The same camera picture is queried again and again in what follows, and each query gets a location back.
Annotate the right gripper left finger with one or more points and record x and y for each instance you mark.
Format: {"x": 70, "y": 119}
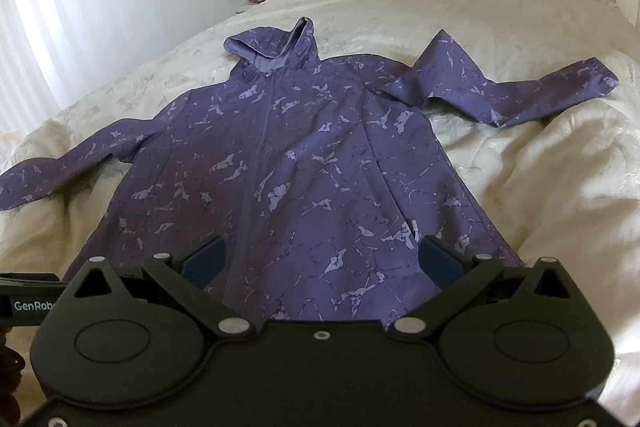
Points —
{"x": 180, "y": 282}

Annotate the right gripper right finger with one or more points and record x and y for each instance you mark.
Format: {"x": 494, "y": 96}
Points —
{"x": 460, "y": 280}

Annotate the purple patterned hooded jacket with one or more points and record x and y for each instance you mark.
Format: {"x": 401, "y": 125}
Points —
{"x": 321, "y": 175}

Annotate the cream bed comforter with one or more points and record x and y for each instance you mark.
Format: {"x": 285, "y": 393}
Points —
{"x": 565, "y": 186}

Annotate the white window curtain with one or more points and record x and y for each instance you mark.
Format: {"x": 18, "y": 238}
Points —
{"x": 42, "y": 67}

